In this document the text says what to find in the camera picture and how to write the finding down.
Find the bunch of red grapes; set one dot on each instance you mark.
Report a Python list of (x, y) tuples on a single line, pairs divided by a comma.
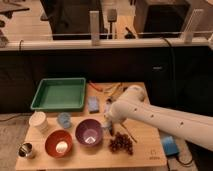
[(121, 142)]

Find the purple bowl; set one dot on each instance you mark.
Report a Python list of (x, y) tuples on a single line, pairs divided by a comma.
[(89, 132)]

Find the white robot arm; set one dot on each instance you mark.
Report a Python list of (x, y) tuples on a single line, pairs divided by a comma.
[(195, 128)]

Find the yellow banana peel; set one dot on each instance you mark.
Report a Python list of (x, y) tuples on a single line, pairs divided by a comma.
[(112, 89)]

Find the small metal cup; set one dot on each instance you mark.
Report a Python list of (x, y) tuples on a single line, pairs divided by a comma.
[(26, 150)]

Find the orange carrot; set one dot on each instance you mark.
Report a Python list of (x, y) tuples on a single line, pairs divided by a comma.
[(96, 87)]

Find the red bowl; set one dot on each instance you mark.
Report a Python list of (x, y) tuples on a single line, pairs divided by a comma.
[(53, 139)]

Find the blue sponge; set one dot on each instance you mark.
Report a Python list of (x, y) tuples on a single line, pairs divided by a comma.
[(93, 105)]

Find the blue box on floor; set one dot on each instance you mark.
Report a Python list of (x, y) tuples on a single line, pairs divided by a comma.
[(169, 146)]

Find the green plastic tray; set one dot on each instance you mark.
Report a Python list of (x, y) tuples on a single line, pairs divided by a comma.
[(60, 94)]

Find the wooden stick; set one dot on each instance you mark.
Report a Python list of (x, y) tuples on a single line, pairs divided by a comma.
[(129, 133)]

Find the small dark tool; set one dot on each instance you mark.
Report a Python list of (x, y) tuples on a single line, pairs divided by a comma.
[(108, 103)]

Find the white egg in bowl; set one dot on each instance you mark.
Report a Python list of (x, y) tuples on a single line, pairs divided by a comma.
[(61, 147)]

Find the light blue towel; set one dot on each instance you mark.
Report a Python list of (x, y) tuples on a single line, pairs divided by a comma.
[(107, 124)]

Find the white paper cup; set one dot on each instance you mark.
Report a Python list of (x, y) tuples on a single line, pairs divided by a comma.
[(39, 121)]

